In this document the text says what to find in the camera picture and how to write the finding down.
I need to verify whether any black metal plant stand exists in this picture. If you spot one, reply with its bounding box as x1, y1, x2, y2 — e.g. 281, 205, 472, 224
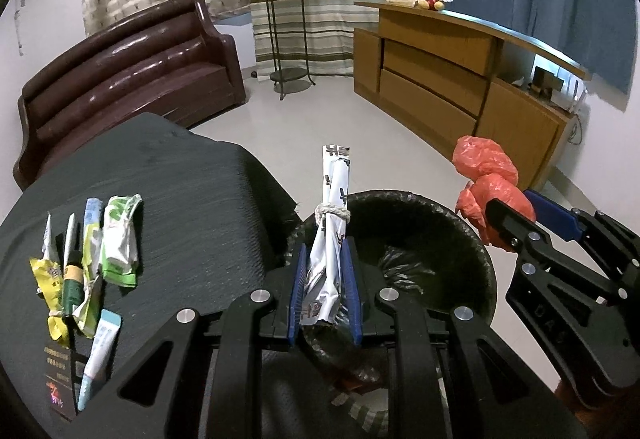
256, 0, 317, 101

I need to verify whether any light blue toothpaste tube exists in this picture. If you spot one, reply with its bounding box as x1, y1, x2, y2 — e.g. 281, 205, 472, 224
76, 309, 123, 412

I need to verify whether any green tube with white nozzle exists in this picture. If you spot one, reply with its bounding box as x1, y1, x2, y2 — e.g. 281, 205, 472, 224
61, 213, 84, 321

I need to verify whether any red plastic bag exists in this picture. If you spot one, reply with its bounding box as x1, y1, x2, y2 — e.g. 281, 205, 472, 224
452, 135, 537, 248

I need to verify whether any black tablecloth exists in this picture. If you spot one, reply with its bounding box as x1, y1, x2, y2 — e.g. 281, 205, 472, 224
0, 111, 302, 439

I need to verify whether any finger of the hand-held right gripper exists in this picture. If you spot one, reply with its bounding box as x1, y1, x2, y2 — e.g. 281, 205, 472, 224
481, 198, 627, 306
524, 189, 640, 281

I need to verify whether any wooden cabinet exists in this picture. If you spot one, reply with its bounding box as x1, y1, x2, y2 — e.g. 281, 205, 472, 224
352, 0, 594, 193

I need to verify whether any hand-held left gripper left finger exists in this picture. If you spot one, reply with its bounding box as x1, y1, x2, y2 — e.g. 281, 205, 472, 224
75, 243, 308, 439

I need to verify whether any grey striped wrapper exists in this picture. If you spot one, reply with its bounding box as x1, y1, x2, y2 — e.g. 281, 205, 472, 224
327, 389, 392, 439

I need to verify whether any small brown box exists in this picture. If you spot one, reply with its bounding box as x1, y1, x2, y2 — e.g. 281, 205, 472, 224
531, 66, 554, 96

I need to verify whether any green and white wrapper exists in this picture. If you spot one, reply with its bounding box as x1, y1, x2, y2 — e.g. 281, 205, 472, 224
99, 194, 144, 290

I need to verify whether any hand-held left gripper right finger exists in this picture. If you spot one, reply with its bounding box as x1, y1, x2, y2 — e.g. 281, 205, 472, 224
340, 236, 588, 439

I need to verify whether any white power strip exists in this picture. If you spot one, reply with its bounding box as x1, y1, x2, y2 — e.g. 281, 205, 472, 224
550, 71, 589, 112

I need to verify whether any black lined trash bin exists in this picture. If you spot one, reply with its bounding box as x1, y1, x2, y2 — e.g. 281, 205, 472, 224
287, 189, 498, 400

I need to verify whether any black printed packet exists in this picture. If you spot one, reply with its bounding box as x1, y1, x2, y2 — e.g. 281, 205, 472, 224
43, 345, 79, 421

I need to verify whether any light blue wrapper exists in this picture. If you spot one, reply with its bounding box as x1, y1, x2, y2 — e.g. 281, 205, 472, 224
84, 197, 104, 231

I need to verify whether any yellow snack wrapper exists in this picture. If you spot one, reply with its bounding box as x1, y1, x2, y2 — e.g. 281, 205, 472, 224
28, 214, 72, 350

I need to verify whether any white yellow-green wrapper bundle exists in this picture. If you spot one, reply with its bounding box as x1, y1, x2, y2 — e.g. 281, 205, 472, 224
74, 223, 107, 338

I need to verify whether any brown leather sofa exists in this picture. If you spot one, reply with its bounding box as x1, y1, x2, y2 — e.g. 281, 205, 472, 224
12, 0, 247, 192

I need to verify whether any white wrapper with string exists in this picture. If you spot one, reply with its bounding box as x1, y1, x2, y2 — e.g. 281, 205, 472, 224
300, 144, 353, 327

